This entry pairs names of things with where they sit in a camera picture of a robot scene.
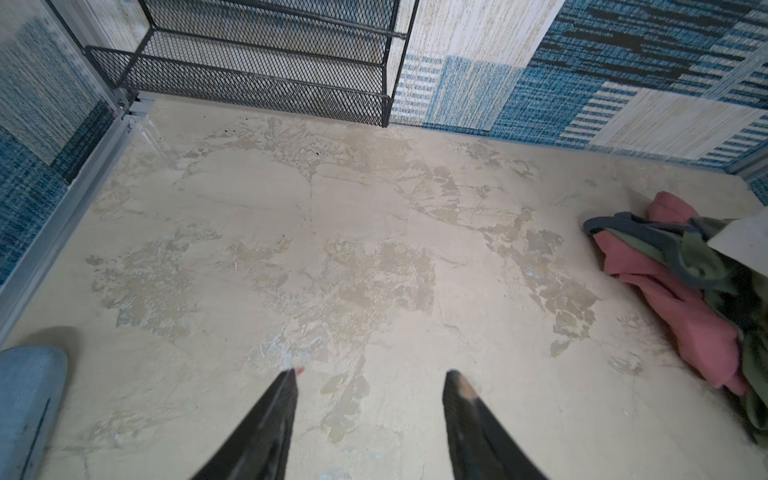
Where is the black wire mesh shelf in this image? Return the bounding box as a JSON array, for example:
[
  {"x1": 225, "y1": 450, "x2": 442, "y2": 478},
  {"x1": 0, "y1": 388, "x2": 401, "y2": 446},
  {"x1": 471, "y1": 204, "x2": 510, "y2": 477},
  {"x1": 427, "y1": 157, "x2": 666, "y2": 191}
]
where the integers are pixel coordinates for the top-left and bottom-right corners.
[{"x1": 44, "y1": 0, "x2": 421, "y2": 128}]

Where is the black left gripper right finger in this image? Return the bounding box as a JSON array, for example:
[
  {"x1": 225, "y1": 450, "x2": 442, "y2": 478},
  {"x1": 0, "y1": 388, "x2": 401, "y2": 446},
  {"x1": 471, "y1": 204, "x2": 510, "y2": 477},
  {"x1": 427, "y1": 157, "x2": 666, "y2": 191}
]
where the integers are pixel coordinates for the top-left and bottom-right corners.
[{"x1": 442, "y1": 370, "x2": 546, "y2": 480}]

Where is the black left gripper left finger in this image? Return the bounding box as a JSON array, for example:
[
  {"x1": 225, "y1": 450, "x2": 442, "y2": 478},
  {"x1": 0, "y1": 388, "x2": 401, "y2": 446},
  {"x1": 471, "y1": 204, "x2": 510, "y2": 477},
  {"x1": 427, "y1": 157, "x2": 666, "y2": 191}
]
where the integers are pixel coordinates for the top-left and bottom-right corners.
[{"x1": 192, "y1": 369, "x2": 299, "y2": 480}]

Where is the green cloth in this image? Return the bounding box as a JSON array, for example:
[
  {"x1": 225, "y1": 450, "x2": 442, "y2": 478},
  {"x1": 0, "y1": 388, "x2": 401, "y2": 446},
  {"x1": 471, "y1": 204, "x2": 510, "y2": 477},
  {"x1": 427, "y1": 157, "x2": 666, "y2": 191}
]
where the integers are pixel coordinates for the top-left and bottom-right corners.
[{"x1": 599, "y1": 207, "x2": 767, "y2": 447}]

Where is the grey blue oval object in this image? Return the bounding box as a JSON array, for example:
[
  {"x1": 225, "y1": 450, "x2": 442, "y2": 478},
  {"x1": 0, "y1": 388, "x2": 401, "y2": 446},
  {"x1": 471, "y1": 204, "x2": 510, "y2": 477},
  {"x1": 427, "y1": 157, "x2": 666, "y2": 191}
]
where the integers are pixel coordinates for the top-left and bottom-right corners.
[{"x1": 1, "y1": 345, "x2": 68, "y2": 479}]

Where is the white cloth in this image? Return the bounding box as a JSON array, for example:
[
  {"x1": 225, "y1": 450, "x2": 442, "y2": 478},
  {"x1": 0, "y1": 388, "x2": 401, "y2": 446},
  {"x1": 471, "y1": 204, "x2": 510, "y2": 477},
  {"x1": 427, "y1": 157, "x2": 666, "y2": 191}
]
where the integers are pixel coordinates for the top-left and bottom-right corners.
[{"x1": 708, "y1": 207, "x2": 768, "y2": 276}]

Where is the pink red cloth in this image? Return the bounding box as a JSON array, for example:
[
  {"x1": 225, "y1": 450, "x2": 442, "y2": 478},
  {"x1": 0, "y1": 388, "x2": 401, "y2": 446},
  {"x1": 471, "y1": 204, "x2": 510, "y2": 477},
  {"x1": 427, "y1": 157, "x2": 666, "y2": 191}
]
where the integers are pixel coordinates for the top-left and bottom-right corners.
[{"x1": 583, "y1": 216, "x2": 748, "y2": 397}]

